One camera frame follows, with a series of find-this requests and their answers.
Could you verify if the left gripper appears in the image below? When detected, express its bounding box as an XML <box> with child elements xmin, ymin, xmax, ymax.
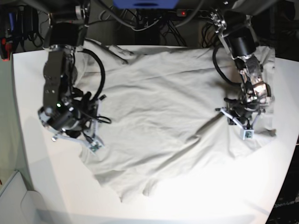
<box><xmin>215</xmin><ymin>99</ymin><xmax>265</xmax><ymax>130</ymax></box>

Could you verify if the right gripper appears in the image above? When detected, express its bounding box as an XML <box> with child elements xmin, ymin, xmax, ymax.
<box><xmin>51</xmin><ymin>94</ymin><xmax>112</xmax><ymax>146</ymax></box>

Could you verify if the beige t-shirt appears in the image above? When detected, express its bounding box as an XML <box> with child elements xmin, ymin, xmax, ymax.
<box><xmin>80</xmin><ymin>43</ymin><xmax>276</xmax><ymax>202</ymax></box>

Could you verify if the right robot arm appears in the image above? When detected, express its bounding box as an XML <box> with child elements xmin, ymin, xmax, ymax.
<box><xmin>38</xmin><ymin>0</ymin><xmax>111</xmax><ymax>151</ymax></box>

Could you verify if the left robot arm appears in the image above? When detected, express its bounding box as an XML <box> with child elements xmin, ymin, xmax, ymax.
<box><xmin>210</xmin><ymin>0</ymin><xmax>272</xmax><ymax>134</ymax></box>

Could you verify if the red black clamp tool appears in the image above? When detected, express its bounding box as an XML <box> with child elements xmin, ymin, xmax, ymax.
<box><xmin>0</xmin><ymin>38</ymin><xmax>12</xmax><ymax>61</ymax></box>

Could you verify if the white plastic bin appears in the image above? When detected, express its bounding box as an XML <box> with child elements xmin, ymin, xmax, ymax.
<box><xmin>0</xmin><ymin>171</ymin><xmax>48</xmax><ymax>224</ymax></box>

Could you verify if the black power strip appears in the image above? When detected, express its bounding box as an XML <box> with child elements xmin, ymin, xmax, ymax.
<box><xmin>175</xmin><ymin>8</ymin><xmax>215</xmax><ymax>21</ymax></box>

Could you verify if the blue overhead box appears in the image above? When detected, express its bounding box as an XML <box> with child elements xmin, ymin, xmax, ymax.
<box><xmin>113</xmin><ymin>0</ymin><xmax>178</xmax><ymax>9</ymax></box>

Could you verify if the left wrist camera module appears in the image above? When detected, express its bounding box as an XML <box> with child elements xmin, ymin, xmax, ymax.
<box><xmin>240</xmin><ymin>129</ymin><xmax>254</xmax><ymax>140</ymax></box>

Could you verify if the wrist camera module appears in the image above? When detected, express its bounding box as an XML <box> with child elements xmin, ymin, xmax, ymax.
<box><xmin>240</xmin><ymin>129</ymin><xmax>254</xmax><ymax>140</ymax></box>
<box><xmin>88</xmin><ymin>140</ymin><xmax>104</xmax><ymax>153</ymax></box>

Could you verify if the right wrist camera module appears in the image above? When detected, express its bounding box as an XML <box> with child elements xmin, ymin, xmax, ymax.
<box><xmin>88</xmin><ymin>140</ymin><xmax>104</xmax><ymax>153</ymax></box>

